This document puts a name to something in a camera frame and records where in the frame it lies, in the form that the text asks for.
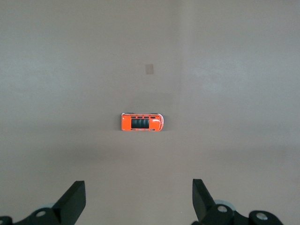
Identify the orange toy bus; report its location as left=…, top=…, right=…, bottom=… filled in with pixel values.
left=120, top=112, right=165, bottom=132

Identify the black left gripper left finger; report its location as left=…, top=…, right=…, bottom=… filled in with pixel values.
left=0, top=180, right=87, bottom=225

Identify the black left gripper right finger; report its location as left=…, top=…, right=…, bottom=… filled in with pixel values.
left=191, top=179, right=285, bottom=225

